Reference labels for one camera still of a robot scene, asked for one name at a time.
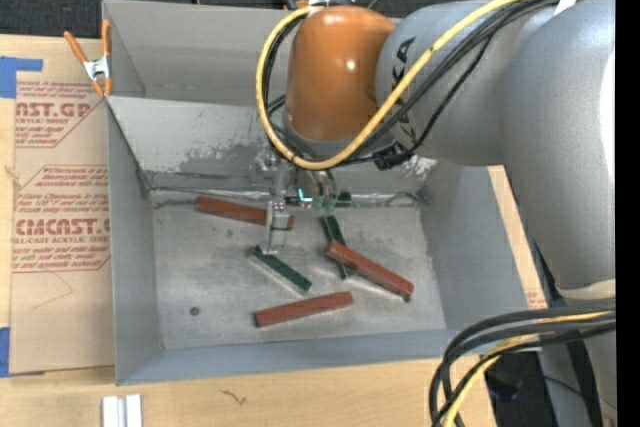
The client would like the dark green flat block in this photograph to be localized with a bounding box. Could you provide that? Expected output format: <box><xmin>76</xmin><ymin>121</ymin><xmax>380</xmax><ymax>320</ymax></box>
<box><xmin>319</xmin><ymin>214</ymin><xmax>357</xmax><ymax>281</ymax></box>
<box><xmin>247</xmin><ymin>244</ymin><xmax>314</xmax><ymax>294</ymax></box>

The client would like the red-brown flat block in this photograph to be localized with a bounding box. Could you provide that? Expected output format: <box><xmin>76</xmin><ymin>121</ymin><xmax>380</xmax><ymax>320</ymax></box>
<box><xmin>325</xmin><ymin>240</ymin><xmax>416</xmax><ymax>301</ymax></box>
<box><xmin>193</xmin><ymin>195</ymin><xmax>296</xmax><ymax>232</ymax></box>
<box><xmin>252</xmin><ymin>290</ymin><xmax>355</xmax><ymax>329</ymax></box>

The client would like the grey metal bin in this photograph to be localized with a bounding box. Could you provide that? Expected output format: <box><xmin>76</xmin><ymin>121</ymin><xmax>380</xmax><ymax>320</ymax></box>
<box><xmin>101</xmin><ymin>0</ymin><xmax>532</xmax><ymax>387</ymax></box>

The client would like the brown cardboard board, red print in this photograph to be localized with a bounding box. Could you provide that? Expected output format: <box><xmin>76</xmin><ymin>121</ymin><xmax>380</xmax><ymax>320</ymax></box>
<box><xmin>0</xmin><ymin>33</ymin><xmax>119</xmax><ymax>379</ymax></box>

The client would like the black cylinder on white bracket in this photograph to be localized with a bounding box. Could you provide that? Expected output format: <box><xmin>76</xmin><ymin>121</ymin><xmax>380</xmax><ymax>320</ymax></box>
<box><xmin>372</xmin><ymin>149</ymin><xmax>417</xmax><ymax>172</ymax></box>

